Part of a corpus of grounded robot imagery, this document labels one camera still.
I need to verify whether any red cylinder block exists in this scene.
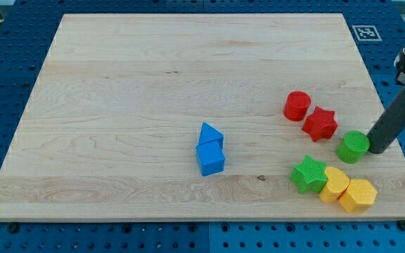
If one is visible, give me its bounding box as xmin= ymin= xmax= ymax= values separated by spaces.
xmin=283 ymin=91 xmax=311 ymax=122

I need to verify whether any wooden board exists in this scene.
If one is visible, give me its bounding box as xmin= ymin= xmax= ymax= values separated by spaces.
xmin=0 ymin=13 xmax=405 ymax=223

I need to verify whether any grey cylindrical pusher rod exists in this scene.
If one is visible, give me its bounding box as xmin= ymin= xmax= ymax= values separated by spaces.
xmin=366 ymin=87 xmax=405 ymax=154

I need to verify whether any white fiducial marker tag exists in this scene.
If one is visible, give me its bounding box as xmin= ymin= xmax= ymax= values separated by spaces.
xmin=352 ymin=25 xmax=382 ymax=41

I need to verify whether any yellow hexagon block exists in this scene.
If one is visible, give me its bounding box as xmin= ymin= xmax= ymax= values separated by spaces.
xmin=338 ymin=179 xmax=378 ymax=214

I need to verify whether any blue triangle block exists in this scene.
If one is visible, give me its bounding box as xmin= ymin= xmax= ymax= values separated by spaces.
xmin=198 ymin=122 xmax=224 ymax=148

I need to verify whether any blue cube block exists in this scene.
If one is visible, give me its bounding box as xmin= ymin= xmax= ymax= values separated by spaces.
xmin=196 ymin=141 xmax=225 ymax=176

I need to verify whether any yellow heart block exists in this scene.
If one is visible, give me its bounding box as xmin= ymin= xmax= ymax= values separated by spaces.
xmin=319 ymin=167 xmax=350 ymax=203

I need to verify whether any green star block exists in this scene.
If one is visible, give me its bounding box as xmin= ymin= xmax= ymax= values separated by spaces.
xmin=290 ymin=155 xmax=328 ymax=194

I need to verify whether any red star block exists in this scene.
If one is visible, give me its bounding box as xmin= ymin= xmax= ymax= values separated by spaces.
xmin=302 ymin=106 xmax=338 ymax=142

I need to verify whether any green cylinder block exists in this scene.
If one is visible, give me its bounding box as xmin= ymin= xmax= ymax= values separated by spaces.
xmin=336 ymin=131 xmax=370 ymax=164

